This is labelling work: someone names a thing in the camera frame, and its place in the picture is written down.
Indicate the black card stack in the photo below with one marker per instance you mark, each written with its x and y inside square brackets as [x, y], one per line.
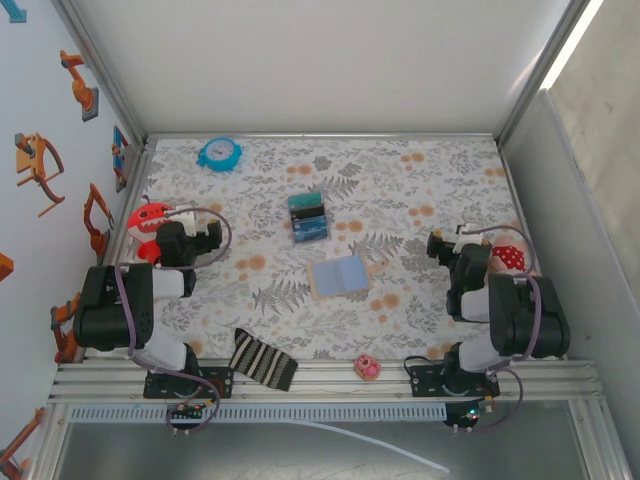
[307, 215]

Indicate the green card stack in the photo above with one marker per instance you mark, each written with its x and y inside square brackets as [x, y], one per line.
[305, 201]

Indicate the blue card stack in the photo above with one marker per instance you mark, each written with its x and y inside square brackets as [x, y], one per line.
[311, 232]

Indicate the beige card holder wallet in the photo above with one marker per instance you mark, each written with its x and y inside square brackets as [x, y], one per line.
[340, 277]

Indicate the clear acrylic card stand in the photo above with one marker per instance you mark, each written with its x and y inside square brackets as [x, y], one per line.
[327, 237]

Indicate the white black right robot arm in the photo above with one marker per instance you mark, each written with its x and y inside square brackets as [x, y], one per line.
[525, 315]

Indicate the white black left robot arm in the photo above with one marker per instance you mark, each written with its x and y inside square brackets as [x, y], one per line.
[110, 310]

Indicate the pink polka dot plush toy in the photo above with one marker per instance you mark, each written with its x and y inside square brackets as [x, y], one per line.
[510, 257]

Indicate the red monster plush toy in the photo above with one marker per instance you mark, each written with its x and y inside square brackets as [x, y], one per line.
[145, 220]

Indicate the blue alarm clock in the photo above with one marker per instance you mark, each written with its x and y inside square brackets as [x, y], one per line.
[220, 152]

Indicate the blue orange robot sticker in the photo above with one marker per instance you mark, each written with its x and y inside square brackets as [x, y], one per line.
[119, 150]

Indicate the floral fern print tablecloth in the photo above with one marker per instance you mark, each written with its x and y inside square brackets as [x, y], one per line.
[350, 325]

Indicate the black white striped sock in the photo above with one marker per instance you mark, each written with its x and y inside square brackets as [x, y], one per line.
[262, 361]

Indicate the small pink bear toy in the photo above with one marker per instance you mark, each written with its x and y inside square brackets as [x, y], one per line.
[367, 366]

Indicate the orange gripper claw sticker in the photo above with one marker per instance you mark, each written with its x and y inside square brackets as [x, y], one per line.
[30, 160]

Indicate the white light strip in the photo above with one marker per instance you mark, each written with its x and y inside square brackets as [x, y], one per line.
[575, 42]

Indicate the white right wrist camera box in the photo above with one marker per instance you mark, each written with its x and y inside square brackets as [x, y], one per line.
[470, 234]

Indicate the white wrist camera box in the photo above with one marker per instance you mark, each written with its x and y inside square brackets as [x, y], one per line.
[470, 234]
[187, 217]

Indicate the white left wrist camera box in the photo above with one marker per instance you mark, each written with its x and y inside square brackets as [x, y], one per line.
[187, 217]

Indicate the aluminium frame bar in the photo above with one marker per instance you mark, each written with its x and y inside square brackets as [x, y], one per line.
[50, 440]
[325, 135]
[100, 67]
[340, 387]
[545, 70]
[600, 440]
[136, 185]

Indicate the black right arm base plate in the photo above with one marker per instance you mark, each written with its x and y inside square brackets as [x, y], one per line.
[425, 382]

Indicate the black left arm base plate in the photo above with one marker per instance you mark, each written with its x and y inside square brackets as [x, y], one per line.
[220, 382]

